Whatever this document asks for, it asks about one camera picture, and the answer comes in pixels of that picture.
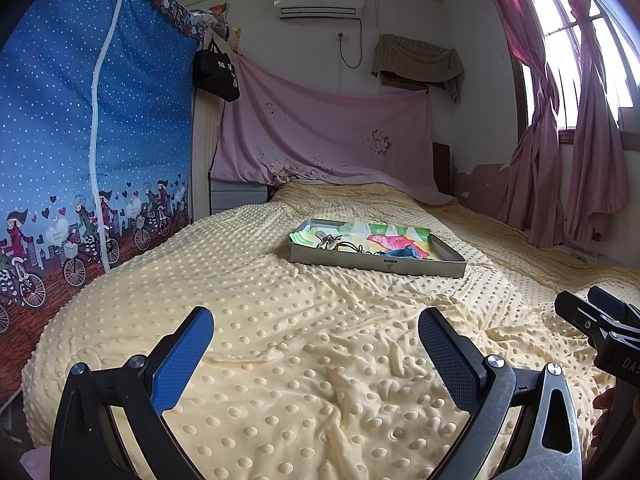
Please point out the olive cloth on shelf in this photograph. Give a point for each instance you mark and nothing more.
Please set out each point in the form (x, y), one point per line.
(415, 65)

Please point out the pink window curtain right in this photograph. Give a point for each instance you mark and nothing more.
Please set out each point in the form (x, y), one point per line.
(598, 173)

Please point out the white air conditioner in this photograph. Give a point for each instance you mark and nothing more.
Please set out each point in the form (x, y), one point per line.
(338, 9)

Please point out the black tote bag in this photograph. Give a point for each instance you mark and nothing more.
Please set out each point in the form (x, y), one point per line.
(214, 73)

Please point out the blue dotted fabric wardrobe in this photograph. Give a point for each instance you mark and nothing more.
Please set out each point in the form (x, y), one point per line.
(96, 130)

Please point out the grey tray with colourful lining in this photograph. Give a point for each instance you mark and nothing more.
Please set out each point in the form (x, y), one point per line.
(364, 243)

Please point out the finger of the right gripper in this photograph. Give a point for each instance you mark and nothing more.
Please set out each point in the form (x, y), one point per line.
(615, 308)
(590, 319)

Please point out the grey bedside cabinet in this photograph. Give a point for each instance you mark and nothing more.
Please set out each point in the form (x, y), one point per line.
(225, 195)

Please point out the blue smartwatch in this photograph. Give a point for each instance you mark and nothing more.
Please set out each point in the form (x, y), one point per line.
(408, 252)

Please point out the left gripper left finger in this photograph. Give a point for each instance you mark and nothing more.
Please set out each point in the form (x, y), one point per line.
(86, 442)

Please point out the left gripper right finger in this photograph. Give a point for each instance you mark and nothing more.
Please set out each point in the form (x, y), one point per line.
(545, 440)

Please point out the yellow dotted bed blanket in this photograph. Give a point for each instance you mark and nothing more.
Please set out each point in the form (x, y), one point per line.
(317, 372)

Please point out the person right hand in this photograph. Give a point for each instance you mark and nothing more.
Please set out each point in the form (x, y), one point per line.
(603, 403)

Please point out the beige hair claw clip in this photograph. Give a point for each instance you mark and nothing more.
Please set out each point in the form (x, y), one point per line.
(328, 241)

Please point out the pink sheet on headboard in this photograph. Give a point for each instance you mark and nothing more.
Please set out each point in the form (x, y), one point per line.
(279, 131)

